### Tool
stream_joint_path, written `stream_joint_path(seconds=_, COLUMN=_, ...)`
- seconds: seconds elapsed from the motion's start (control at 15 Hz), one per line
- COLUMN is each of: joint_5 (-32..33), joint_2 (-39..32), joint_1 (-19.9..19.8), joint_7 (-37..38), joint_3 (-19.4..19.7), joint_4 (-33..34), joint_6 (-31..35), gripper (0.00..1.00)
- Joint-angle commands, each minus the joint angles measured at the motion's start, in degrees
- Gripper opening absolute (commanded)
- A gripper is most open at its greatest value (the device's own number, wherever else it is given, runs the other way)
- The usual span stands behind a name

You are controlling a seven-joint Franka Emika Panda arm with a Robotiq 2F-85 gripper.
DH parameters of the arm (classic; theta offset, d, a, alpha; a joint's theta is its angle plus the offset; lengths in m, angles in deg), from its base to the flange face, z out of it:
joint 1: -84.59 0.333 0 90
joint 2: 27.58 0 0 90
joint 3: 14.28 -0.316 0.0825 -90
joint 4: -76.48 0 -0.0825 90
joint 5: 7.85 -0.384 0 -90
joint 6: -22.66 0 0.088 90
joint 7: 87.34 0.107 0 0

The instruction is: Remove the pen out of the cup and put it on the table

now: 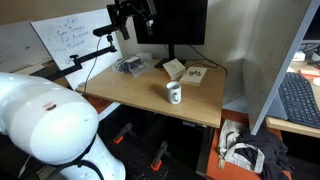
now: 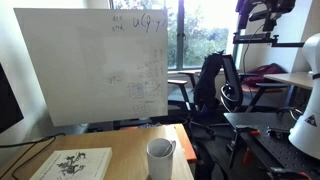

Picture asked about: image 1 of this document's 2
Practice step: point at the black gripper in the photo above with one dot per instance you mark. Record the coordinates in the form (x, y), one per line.
(121, 10)

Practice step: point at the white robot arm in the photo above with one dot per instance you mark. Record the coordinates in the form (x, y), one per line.
(56, 126)

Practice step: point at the clear plastic packaging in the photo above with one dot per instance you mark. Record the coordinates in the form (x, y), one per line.
(136, 65)

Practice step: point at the black computer monitor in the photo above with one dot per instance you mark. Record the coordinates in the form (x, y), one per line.
(178, 22)

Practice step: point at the small white box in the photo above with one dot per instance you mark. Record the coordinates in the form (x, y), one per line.
(175, 69)

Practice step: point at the leaning whiteboard with writing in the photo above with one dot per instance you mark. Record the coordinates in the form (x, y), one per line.
(73, 35)

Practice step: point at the white ceramic mug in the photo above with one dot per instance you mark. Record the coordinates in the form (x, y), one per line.
(174, 93)

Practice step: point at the white book with drawing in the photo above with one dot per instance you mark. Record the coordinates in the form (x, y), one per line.
(193, 76)

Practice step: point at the black orange clamp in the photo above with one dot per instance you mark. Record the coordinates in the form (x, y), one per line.
(157, 161)
(119, 137)

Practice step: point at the large grey whiteboard panel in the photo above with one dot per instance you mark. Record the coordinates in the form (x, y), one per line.
(279, 28)

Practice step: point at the black keyboard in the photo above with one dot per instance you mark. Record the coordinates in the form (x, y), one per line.
(298, 100)

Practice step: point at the dark cloth pile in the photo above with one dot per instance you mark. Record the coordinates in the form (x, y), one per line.
(274, 150)

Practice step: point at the black stereo camera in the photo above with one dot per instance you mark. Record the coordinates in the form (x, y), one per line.
(99, 32)

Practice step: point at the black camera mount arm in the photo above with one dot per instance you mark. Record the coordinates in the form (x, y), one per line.
(78, 61)

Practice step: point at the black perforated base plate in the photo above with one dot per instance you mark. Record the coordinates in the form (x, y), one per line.
(138, 156)

